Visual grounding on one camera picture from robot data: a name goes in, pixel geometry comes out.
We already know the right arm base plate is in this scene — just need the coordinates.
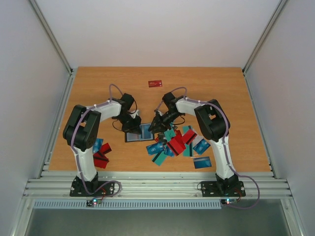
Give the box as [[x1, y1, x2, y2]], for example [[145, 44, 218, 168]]
[[200, 181, 246, 198]]

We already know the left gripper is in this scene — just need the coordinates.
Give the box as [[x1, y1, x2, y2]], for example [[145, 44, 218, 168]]
[[116, 113, 142, 135]]

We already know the aluminium rail frame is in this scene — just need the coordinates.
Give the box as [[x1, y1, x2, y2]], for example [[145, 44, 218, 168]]
[[23, 171, 292, 199]]

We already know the blue VIP card left pile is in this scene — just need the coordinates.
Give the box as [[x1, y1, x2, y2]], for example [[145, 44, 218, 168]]
[[146, 142, 165, 155]]

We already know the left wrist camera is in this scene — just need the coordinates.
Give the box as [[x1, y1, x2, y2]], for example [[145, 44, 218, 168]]
[[130, 110, 140, 119]]

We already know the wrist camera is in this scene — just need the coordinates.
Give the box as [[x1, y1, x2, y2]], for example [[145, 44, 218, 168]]
[[130, 110, 140, 119], [154, 109, 163, 116]]

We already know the large red card left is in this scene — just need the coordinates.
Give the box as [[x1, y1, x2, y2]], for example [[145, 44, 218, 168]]
[[93, 151, 109, 169]]

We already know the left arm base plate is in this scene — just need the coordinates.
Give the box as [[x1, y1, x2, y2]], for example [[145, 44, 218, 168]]
[[69, 179, 116, 197]]

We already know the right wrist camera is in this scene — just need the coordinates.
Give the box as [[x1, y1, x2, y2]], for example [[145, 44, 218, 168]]
[[154, 109, 163, 116]]

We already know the blue card right pile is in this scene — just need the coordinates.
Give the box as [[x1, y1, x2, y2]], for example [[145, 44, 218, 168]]
[[193, 139, 211, 155]]

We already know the grey cable duct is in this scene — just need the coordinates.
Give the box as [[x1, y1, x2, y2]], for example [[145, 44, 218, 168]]
[[33, 199, 221, 210]]

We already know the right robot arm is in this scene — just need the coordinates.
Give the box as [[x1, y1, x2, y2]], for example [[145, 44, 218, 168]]
[[149, 92, 237, 195]]

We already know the blue card left group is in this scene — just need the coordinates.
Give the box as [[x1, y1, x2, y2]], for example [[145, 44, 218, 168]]
[[93, 138, 103, 153]]

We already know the blue card front pile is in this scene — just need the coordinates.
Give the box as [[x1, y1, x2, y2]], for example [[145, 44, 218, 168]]
[[140, 124, 152, 140]]

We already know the teal VIP card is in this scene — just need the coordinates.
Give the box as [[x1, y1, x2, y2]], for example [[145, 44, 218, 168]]
[[164, 129, 176, 142]]

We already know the teal stripe card upper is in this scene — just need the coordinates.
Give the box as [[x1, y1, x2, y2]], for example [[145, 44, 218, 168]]
[[183, 143, 193, 157]]

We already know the red stripe card centre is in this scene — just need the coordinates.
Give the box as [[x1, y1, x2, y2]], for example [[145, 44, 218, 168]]
[[167, 137, 186, 156]]

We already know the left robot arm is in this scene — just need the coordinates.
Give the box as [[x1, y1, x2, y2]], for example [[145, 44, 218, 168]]
[[63, 93, 141, 196]]

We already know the blue stripe card right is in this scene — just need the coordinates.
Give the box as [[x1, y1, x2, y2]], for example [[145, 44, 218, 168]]
[[193, 156, 212, 169]]

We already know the lone red card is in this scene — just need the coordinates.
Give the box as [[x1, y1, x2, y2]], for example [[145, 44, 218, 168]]
[[148, 80, 162, 88]]

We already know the black leather card holder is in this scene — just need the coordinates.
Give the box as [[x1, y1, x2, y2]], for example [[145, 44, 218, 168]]
[[125, 123, 155, 143]]

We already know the small red card left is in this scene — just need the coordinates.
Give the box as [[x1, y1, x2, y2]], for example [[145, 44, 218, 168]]
[[99, 143, 112, 155]]

